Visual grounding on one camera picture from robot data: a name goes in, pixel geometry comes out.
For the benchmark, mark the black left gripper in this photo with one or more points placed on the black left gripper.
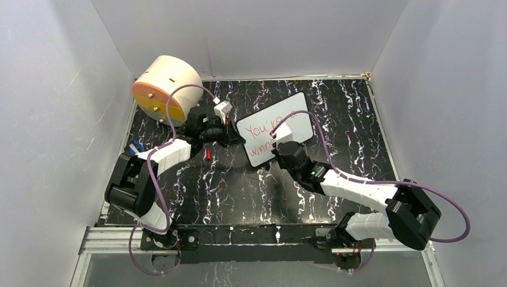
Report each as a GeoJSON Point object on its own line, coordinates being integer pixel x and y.
{"type": "Point", "coordinates": [233, 139]}

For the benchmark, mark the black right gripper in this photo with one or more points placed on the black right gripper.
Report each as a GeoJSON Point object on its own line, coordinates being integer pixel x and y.
{"type": "Point", "coordinates": [274, 151]}

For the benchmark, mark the white board black frame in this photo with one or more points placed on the white board black frame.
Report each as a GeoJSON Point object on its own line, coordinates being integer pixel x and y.
{"type": "Point", "coordinates": [256, 128]}

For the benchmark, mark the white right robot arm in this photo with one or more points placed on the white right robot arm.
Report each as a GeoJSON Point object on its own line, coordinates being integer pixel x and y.
{"type": "Point", "coordinates": [400, 211]}

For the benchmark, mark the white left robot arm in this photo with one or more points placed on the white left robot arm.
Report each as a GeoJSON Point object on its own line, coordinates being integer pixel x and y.
{"type": "Point", "coordinates": [133, 186]}

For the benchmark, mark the cream cylindrical drawer box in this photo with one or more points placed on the cream cylindrical drawer box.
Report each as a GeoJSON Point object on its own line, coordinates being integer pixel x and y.
{"type": "Point", "coordinates": [167, 90]}

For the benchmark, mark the blue white eraser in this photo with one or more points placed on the blue white eraser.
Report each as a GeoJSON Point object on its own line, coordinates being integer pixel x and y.
{"type": "Point", "coordinates": [135, 147]}

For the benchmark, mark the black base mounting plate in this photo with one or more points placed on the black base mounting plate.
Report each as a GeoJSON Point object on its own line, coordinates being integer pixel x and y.
{"type": "Point", "coordinates": [305, 252]}

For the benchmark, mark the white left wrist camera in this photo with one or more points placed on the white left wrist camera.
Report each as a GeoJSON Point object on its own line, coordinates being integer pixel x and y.
{"type": "Point", "coordinates": [222, 109]}

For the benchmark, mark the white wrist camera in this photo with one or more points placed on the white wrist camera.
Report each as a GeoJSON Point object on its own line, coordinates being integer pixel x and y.
{"type": "Point", "coordinates": [282, 134]}
{"type": "Point", "coordinates": [222, 109]}

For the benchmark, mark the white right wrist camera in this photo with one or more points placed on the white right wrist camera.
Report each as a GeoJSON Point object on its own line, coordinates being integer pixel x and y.
{"type": "Point", "coordinates": [282, 134]}

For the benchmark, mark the aluminium frame rail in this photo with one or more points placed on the aluminium frame rail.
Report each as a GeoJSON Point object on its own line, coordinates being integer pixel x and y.
{"type": "Point", "coordinates": [195, 237]}

